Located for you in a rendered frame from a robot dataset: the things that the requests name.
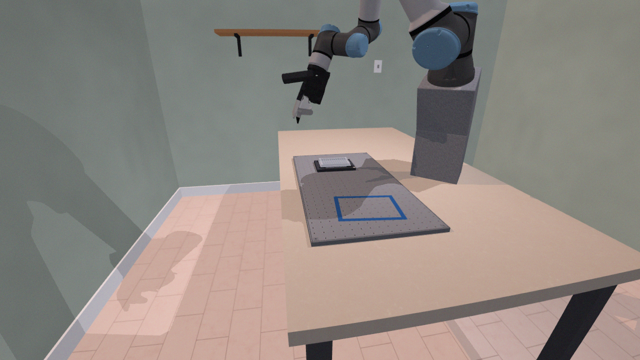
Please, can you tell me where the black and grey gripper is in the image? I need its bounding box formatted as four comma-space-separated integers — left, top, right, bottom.
292, 64, 330, 124

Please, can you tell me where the blue tape outline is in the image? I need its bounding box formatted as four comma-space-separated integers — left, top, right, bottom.
334, 195, 407, 222

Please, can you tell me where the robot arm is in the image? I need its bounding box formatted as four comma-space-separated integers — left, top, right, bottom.
281, 0, 478, 88

